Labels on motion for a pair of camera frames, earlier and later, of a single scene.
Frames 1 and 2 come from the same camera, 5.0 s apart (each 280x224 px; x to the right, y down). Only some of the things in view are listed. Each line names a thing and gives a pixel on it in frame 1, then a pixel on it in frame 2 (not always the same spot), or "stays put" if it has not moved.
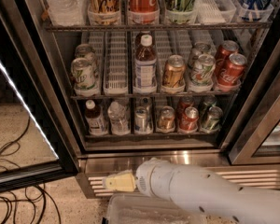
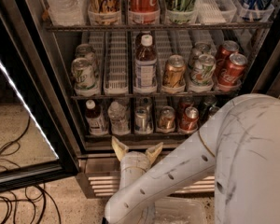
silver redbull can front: (141, 119) stays put
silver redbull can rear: (147, 103) stays put
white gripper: (147, 176) -> (135, 160)
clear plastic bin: (150, 208) stays put
